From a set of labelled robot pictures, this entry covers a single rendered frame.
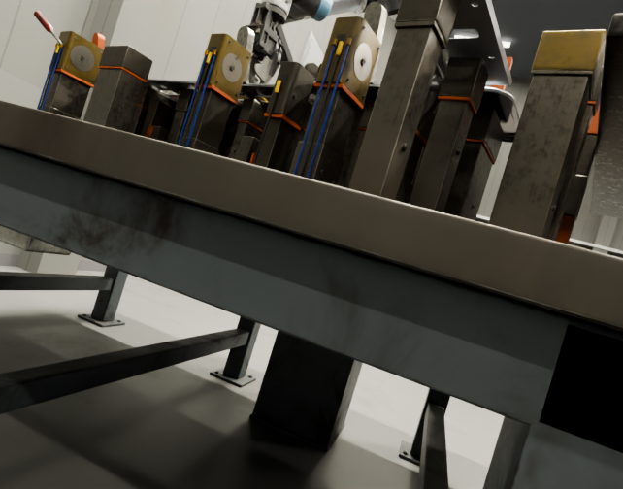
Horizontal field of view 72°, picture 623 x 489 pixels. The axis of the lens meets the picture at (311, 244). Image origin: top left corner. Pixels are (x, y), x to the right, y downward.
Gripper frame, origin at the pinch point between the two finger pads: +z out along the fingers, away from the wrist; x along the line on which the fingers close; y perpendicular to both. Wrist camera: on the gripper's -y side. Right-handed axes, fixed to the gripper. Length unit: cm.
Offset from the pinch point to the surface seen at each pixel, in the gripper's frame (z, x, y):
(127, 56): 1.7, -29.0, 20.3
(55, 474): 102, -2, 25
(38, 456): 102, -10, 25
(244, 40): -5.1, 6.7, 15.0
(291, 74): 5.2, 28.6, 20.5
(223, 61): 2.9, 8.9, 20.7
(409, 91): 16, 64, 41
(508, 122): 2, 64, -3
